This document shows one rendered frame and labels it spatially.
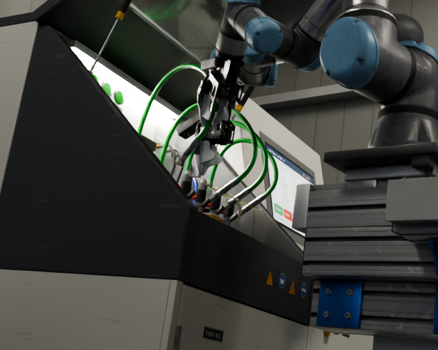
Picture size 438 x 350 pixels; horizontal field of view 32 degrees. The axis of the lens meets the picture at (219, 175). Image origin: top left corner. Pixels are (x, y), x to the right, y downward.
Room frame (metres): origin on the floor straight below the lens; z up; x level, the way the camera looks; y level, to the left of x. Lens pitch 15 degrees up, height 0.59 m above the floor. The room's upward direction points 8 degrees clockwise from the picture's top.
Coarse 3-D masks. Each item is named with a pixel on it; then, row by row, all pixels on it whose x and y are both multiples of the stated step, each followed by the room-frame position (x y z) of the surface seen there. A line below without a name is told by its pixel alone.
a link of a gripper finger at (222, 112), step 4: (220, 104) 1.79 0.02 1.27; (224, 104) 1.78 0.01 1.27; (216, 108) 1.80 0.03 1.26; (220, 108) 1.80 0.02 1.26; (224, 108) 1.78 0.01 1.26; (216, 112) 1.80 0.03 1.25; (220, 112) 1.80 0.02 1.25; (224, 112) 1.79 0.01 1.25; (228, 112) 1.77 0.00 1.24; (216, 116) 1.81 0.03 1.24; (220, 116) 1.81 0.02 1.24; (224, 116) 1.79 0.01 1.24; (228, 116) 1.77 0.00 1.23; (216, 120) 1.82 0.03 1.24; (212, 124) 1.83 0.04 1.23; (216, 124) 1.83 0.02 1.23
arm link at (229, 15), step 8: (232, 0) 1.56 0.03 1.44; (240, 0) 1.55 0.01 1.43; (248, 0) 1.55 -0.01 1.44; (256, 0) 1.55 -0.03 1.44; (232, 8) 1.57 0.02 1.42; (240, 8) 1.55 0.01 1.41; (224, 16) 1.60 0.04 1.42; (232, 16) 1.57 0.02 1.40; (224, 24) 1.61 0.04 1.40; (232, 24) 1.58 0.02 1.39; (224, 32) 1.61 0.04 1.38; (232, 32) 1.60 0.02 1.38; (240, 40) 1.62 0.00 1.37
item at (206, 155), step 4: (204, 144) 1.95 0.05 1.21; (208, 144) 1.95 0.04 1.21; (200, 148) 1.95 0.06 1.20; (204, 148) 1.95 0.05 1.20; (208, 148) 1.95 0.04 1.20; (200, 152) 1.95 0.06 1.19; (204, 152) 1.95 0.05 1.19; (208, 152) 1.95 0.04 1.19; (212, 152) 1.94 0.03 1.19; (196, 156) 1.96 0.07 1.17; (200, 156) 1.96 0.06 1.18; (204, 156) 1.95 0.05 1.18; (208, 156) 1.95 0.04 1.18; (212, 156) 1.94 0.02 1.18; (196, 160) 1.96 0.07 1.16; (200, 160) 1.96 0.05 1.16; (204, 160) 1.95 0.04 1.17; (208, 160) 1.95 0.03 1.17; (200, 164) 1.96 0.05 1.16; (200, 168) 1.96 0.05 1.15; (200, 172) 1.97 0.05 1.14
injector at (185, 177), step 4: (184, 176) 1.99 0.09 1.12; (188, 176) 1.99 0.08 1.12; (184, 180) 1.99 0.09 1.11; (188, 180) 1.99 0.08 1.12; (192, 180) 2.00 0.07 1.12; (184, 184) 1.99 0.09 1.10; (188, 184) 1.99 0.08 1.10; (184, 188) 1.99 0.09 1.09; (188, 188) 1.99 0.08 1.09; (188, 192) 1.99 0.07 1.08; (192, 192) 1.98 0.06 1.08; (196, 192) 1.99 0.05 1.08; (188, 196) 1.99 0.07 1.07; (192, 196) 1.99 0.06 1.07
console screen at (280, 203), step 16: (272, 144) 2.52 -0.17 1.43; (288, 160) 2.62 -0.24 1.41; (272, 176) 2.48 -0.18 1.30; (288, 176) 2.60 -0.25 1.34; (304, 176) 2.74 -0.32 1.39; (272, 192) 2.46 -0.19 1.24; (288, 192) 2.58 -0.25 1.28; (272, 208) 2.44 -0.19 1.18; (288, 208) 2.56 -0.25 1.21; (288, 224) 2.54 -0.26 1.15; (304, 240) 2.64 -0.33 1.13
